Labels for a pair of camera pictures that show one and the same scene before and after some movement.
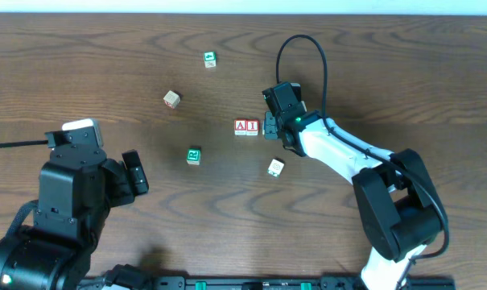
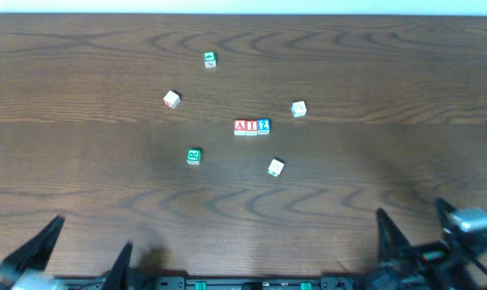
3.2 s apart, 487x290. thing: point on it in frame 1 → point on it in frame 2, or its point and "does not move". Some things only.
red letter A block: [240, 126] does not move
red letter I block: [252, 127] does not move
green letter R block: [193, 156] does not move
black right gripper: [270, 126] → [422, 255]
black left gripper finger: [138, 178] → [32, 255]
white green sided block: [276, 167] does not move
